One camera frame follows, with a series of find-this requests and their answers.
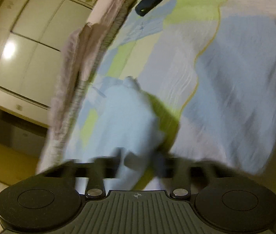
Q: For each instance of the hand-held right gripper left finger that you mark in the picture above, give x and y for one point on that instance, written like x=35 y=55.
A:
x=96 y=175

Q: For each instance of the light blue sweatshirt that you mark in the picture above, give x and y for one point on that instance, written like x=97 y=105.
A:
x=128 y=121

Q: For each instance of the cream wardrobe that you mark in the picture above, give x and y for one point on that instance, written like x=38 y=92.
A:
x=30 y=41

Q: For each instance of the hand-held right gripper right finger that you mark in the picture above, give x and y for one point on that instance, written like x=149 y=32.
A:
x=180 y=175

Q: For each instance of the pink pillow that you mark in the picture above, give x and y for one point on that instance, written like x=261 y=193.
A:
x=111 y=4

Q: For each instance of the checked bed sheet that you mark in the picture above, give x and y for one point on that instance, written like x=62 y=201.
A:
x=225 y=78

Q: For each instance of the mauve ruffled pillow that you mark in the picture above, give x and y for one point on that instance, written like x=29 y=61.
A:
x=74 y=73

